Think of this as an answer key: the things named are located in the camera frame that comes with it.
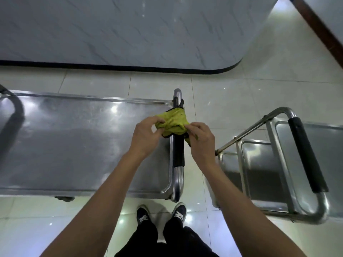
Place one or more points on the white marble counter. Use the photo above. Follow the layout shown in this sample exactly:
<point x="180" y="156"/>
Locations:
<point x="134" y="29"/>

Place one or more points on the person's right hand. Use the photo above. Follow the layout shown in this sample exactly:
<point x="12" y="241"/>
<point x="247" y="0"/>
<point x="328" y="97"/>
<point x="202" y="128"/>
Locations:
<point x="203" y="147"/>

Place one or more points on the grey and yellow cleaning cloth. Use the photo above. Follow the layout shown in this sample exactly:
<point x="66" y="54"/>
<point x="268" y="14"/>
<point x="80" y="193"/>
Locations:
<point x="174" y="119"/>

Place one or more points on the person's right forearm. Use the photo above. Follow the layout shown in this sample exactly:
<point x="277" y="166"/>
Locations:
<point x="249" y="216"/>

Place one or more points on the black trousers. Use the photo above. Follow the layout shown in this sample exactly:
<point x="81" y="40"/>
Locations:
<point x="171" y="240"/>

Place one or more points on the person's left forearm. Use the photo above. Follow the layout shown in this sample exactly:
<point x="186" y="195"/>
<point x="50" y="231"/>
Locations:
<point x="93" y="211"/>

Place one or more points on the brown wall skirting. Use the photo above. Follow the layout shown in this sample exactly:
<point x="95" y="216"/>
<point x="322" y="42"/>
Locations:
<point x="316" y="26"/>

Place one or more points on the stainless steel service cart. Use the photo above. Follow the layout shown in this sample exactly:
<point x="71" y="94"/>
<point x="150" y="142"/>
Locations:
<point x="80" y="144"/>

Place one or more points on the stainless steel trolley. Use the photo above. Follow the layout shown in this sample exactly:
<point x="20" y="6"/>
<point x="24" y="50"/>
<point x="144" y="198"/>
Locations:
<point x="308" y="155"/>
<point x="178" y="155"/>

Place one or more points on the dark blue sneaker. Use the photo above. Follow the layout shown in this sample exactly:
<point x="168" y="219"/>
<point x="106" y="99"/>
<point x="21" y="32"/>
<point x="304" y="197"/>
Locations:
<point x="142" y="214"/>
<point x="179" y="212"/>

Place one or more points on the person's left hand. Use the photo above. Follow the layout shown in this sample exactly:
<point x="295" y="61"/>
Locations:
<point x="146" y="136"/>

